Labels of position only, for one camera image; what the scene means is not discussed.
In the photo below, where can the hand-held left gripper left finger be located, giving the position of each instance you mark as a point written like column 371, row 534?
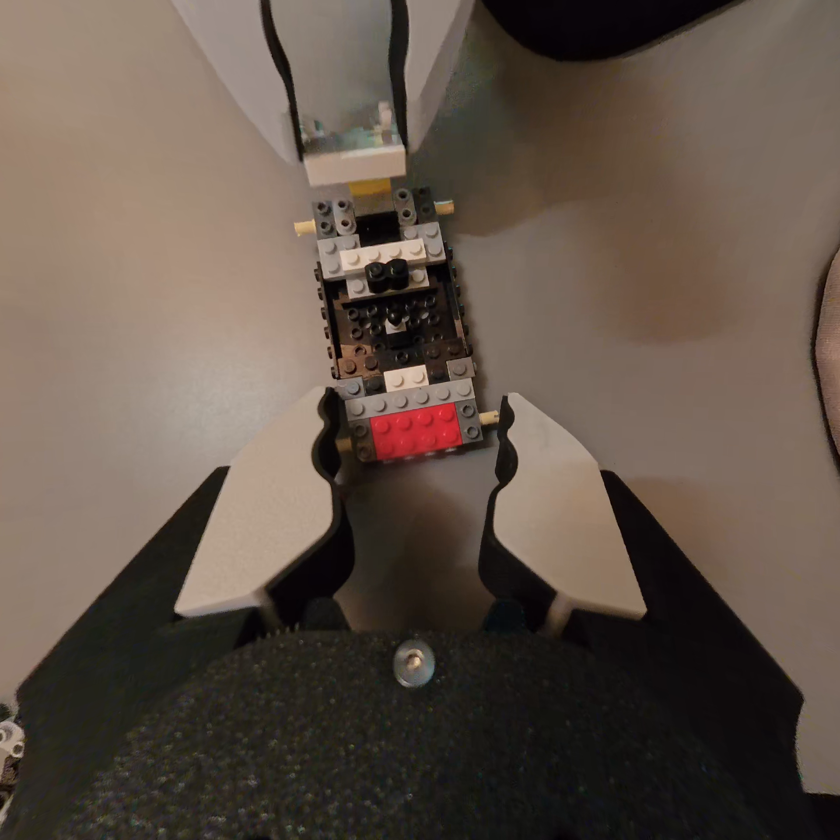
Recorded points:
column 262, row 525

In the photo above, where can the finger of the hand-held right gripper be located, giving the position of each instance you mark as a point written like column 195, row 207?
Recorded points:
column 433, row 52
column 243, row 59

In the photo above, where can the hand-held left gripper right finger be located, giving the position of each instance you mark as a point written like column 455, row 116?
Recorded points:
column 564, row 525

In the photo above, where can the white toy brick plate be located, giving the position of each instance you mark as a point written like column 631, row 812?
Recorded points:
column 354, row 167

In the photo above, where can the toy brick car chassis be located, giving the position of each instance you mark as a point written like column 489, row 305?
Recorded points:
column 413, row 433

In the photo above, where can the grey desk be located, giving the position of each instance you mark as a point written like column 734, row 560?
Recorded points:
column 656, row 229

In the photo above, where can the black wrist rest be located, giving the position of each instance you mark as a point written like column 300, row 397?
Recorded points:
column 590, row 26

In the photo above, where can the pink cloth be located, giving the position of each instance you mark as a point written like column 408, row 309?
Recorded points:
column 830, row 354

